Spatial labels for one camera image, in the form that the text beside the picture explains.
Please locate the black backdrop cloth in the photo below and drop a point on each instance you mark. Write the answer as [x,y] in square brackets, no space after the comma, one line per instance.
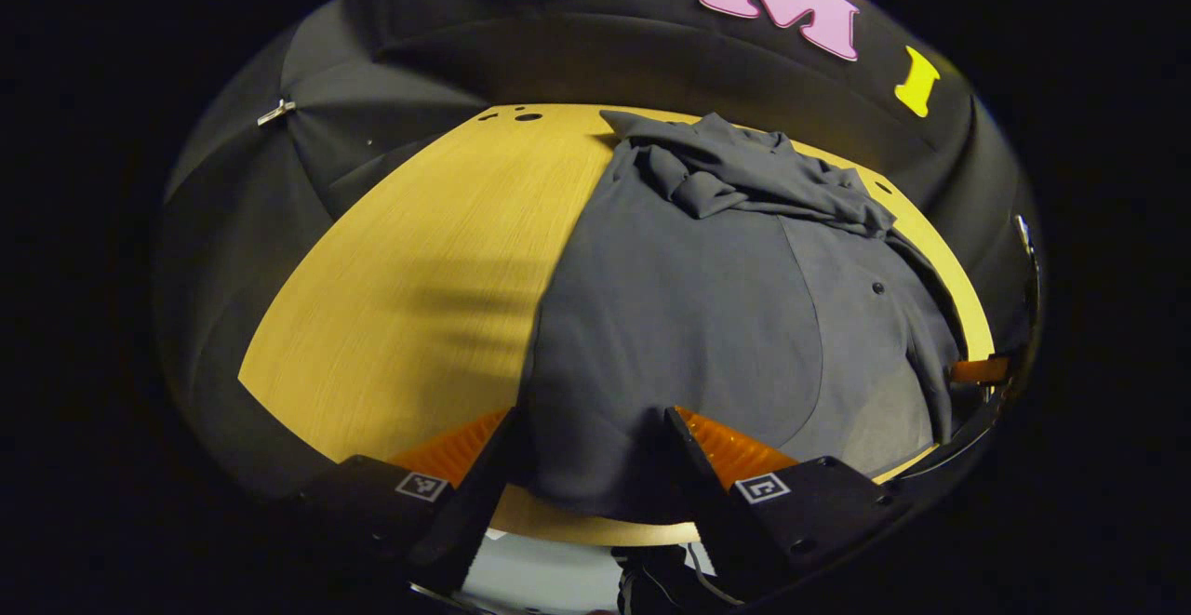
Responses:
[419,66]

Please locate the dark gray button shirt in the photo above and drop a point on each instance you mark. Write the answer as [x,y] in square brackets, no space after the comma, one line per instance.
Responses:
[698,317]

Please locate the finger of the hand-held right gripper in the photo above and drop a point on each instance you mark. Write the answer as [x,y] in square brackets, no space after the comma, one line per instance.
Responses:
[982,371]
[968,438]

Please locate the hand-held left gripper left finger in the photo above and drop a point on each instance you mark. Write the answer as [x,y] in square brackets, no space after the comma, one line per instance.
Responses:
[470,522]

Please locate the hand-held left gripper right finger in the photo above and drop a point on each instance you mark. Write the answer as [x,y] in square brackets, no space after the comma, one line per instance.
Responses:
[707,513]

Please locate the silver metal clip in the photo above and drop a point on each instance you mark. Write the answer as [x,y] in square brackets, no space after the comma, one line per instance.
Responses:
[276,112]

